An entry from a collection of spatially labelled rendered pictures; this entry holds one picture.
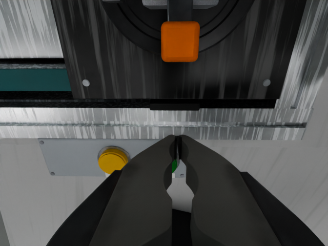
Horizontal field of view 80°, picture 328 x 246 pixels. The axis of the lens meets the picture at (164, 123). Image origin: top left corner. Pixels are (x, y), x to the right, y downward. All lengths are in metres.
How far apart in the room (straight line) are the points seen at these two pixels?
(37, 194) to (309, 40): 0.58
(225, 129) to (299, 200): 0.34
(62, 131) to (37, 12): 0.15
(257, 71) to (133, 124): 0.16
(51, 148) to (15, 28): 0.16
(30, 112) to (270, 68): 0.29
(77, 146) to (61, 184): 0.23
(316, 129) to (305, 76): 0.19
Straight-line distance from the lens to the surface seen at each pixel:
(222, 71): 0.23
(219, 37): 0.20
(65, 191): 0.54
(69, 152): 0.31
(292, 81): 0.27
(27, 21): 0.32
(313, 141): 0.47
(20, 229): 0.71
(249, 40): 0.23
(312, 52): 0.28
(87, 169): 0.32
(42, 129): 0.31
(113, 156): 0.28
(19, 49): 0.34
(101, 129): 0.27
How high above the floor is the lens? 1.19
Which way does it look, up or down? 63 degrees down
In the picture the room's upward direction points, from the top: 176 degrees counter-clockwise
